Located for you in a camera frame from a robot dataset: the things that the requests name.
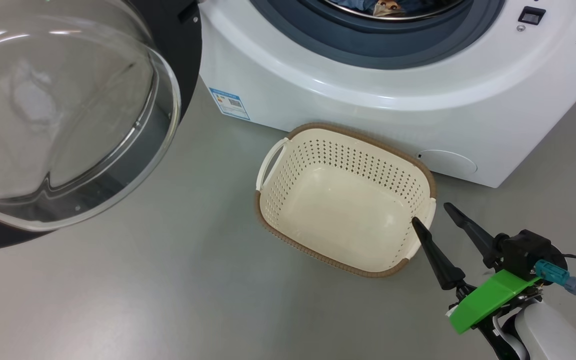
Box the cream perforated laundry basket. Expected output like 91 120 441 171
254 122 438 279

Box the black door latch socket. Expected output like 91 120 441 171
517 5 547 26

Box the blue cream cartoon print garment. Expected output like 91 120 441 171
372 0 403 17

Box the teal right camera cable connector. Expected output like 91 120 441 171
534 258 576 296

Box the blue white energy label sticker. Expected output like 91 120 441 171
208 87 251 122

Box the grey rubber door gasket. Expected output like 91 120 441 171
250 0 507 70

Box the white front-load washing machine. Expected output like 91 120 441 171
197 0 576 189

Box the black round glass washer door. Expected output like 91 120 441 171
0 0 204 254

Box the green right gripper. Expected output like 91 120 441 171
411 201 544 335

